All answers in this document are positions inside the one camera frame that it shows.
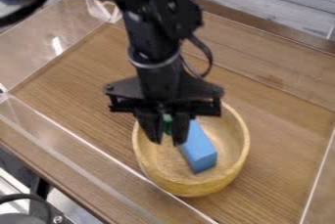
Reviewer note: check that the green Expo marker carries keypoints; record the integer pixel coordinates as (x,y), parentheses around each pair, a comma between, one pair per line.
(168,123)

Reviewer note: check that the clear acrylic tray wall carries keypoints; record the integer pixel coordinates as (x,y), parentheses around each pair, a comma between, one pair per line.
(67,50)

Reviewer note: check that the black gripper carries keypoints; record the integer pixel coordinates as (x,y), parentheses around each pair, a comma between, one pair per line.
(164,88)

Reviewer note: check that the brown wooden bowl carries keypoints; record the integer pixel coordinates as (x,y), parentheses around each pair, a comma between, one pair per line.
(165,167)

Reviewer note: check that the black metal table frame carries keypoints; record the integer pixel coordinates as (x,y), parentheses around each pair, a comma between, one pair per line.
(42,211)

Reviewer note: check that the blue rectangular block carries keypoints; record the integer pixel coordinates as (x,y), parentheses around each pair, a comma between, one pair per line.
(198,151)

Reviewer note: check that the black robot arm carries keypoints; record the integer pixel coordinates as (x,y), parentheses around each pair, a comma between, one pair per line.
(158,25)

